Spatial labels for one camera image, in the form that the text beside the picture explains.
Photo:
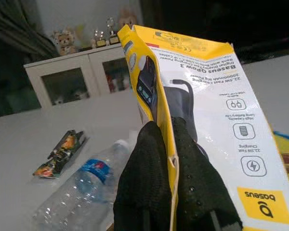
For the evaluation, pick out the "clear plastic water bottle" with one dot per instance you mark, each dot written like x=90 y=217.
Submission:
x=82 y=192

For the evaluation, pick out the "small glass trophy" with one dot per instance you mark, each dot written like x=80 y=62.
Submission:
x=99 y=39

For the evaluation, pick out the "dark curtain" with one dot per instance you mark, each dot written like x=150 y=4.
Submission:
x=12 y=48

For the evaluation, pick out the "brown teddy bear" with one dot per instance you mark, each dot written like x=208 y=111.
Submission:
x=66 y=43

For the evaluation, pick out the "beige plush toy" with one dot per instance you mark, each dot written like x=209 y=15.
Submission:
x=127 y=18

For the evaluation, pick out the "blue snack bag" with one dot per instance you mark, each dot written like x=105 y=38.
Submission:
x=287 y=149

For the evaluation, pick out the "black television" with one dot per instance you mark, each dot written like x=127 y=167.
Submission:
x=231 y=24

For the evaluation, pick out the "yellow power bank box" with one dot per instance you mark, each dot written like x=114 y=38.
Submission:
x=231 y=108

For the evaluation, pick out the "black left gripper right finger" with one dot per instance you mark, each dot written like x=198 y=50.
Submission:
x=200 y=197

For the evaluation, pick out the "white glass door cabinet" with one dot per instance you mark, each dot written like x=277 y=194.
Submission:
x=69 y=79

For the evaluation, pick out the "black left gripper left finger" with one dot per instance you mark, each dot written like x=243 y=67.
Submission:
x=144 y=187

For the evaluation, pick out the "dark snack wrapper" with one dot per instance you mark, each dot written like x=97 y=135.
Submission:
x=62 y=151

